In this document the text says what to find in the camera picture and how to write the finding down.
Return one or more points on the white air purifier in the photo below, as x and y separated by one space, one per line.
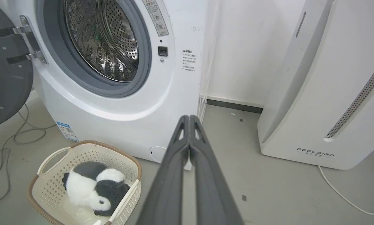
327 84

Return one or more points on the black and white plush toy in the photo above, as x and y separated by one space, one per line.
90 187

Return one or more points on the white front-load washing machine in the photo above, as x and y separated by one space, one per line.
162 103

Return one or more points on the dark washing machine door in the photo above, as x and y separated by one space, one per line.
5 72

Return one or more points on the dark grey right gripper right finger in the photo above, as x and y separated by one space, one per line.
212 187

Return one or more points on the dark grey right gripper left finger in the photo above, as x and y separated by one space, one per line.
165 187

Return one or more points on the cream perforated laundry basket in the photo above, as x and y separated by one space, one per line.
54 184

